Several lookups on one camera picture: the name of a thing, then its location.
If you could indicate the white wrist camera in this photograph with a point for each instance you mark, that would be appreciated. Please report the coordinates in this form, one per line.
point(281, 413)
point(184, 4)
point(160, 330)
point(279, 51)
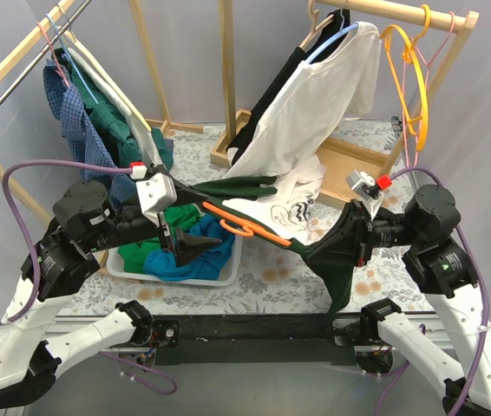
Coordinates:
point(155, 195)
point(369, 190)

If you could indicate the pink hanger on left rack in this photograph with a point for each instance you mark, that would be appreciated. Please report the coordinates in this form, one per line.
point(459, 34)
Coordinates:
point(59, 70)

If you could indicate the blue wire hanger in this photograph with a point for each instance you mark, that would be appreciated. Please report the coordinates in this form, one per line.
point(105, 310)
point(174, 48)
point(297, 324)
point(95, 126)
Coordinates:
point(69, 57)

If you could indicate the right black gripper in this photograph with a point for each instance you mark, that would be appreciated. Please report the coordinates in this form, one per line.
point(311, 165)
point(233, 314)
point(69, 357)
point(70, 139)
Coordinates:
point(362, 237)

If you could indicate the left wooden clothes rack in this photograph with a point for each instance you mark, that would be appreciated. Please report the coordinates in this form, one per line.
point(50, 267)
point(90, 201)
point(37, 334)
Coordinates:
point(165, 124)

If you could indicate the yellow hanger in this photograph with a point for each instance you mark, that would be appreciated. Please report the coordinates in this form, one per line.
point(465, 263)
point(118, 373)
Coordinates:
point(417, 125)

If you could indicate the wooden hanger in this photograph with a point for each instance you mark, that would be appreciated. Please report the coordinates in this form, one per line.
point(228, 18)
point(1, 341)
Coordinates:
point(316, 26)

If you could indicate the dark green t shirt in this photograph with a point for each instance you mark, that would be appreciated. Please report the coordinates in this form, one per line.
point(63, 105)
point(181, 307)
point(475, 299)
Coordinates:
point(283, 205)

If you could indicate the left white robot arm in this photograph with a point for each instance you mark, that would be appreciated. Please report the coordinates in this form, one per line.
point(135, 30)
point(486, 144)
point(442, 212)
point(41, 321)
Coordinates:
point(85, 222)

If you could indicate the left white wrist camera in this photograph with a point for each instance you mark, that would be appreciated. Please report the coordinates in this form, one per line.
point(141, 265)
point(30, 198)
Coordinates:
point(155, 195)

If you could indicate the blue checked shirt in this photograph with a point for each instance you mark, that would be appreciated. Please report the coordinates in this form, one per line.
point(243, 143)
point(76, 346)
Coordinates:
point(85, 144)

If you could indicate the white textured garment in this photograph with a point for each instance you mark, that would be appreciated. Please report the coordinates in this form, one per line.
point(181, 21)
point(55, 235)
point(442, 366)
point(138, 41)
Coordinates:
point(145, 139)

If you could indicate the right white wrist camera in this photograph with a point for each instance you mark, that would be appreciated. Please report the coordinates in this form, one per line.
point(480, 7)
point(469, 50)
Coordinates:
point(369, 190)

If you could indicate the wooden clothes rack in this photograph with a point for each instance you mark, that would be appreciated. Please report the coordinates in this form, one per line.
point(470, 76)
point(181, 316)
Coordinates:
point(339, 156)
point(165, 124)

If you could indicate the orange hanger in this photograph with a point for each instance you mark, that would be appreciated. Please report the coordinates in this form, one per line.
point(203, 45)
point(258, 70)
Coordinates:
point(243, 227)

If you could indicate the black t shirt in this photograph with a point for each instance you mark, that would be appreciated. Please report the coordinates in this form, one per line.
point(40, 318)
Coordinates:
point(340, 18)

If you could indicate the light blue hanger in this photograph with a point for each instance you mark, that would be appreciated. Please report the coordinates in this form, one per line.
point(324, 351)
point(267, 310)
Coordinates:
point(321, 48)

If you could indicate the teal blue t shirt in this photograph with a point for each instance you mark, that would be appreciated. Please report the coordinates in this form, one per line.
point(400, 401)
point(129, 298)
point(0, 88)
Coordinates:
point(205, 267)

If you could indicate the white t shirt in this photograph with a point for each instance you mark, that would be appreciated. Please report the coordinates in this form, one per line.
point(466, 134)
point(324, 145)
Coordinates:
point(311, 104)

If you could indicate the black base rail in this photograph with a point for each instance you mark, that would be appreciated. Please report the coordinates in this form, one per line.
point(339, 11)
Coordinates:
point(282, 338)

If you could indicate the cream plastic hanger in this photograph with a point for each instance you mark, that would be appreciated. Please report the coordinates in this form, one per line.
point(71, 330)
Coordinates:
point(106, 77)

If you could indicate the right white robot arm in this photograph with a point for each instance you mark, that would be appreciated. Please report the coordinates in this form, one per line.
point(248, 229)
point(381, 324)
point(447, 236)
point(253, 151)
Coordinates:
point(442, 270)

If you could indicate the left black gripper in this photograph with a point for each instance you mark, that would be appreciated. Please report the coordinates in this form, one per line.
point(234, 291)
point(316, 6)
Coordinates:
point(166, 237)

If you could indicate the right wooden clothes rack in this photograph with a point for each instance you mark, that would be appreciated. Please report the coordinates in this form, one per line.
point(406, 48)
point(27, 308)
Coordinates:
point(339, 156)

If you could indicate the dark green ruffled garment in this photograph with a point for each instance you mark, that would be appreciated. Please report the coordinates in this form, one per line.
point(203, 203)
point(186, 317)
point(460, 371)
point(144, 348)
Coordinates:
point(111, 125)

